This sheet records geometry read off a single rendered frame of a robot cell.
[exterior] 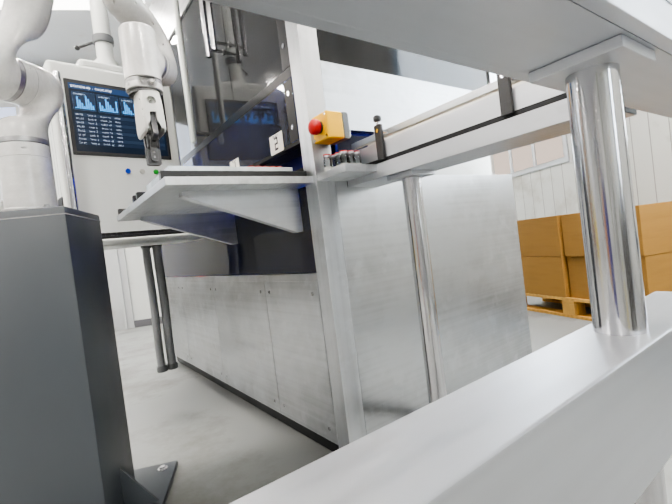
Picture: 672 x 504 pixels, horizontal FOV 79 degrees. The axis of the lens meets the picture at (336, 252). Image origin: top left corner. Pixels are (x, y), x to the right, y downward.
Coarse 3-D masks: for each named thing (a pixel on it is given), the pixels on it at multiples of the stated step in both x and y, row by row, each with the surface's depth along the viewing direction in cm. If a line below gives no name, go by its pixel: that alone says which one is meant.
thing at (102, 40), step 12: (96, 0) 180; (96, 12) 180; (96, 24) 180; (108, 24) 184; (96, 36) 180; (108, 36) 182; (96, 48) 181; (108, 48) 182; (96, 60) 180; (108, 60) 180
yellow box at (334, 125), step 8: (328, 112) 107; (336, 112) 108; (344, 112) 110; (320, 120) 108; (328, 120) 106; (336, 120) 108; (344, 120) 110; (328, 128) 106; (336, 128) 108; (344, 128) 109; (320, 136) 109; (328, 136) 107; (336, 136) 108; (344, 136) 110; (328, 144) 114; (336, 144) 115
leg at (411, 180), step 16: (400, 176) 105; (416, 176) 106; (416, 192) 106; (416, 208) 106; (416, 224) 106; (416, 240) 106; (416, 256) 107; (416, 272) 107; (416, 288) 108; (432, 288) 107; (432, 304) 107; (432, 320) 107; (432, 336) 107; (432, 352) 107; (432, 368) 107; (432, 384) 107; (432, 400) 108
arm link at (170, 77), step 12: (108, 0) 97; (120, 0) 97; (132, 0) 99; (120, 12) 100; (132, 12) 101; (144, 12) 102; (156, 24) 105; (156, 36) 106; (168, 48) 108; (168, 60) 105; (168, 72) 105; (168, 84) 109
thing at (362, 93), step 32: (160, 0) 207; (320, 64) 117; (256, 96) 137; (352, 96) 124; (384, 96) 132; (416, 96) 141; (448, 96) 151; (224, 128) 161; (352, 128) 123; (384, 128) 131
